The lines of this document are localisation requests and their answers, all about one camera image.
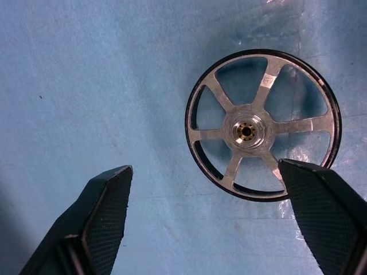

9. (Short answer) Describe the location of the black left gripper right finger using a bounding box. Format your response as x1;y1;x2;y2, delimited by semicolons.
277;158;367;275

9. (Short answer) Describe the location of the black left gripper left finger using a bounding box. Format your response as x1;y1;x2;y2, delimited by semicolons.
18;164;134;275

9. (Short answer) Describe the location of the spoked silver rotor wheel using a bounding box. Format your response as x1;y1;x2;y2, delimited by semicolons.
185;49;342;203

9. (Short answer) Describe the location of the blue table cover sheet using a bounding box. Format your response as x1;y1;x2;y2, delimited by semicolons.
0;0;367;275

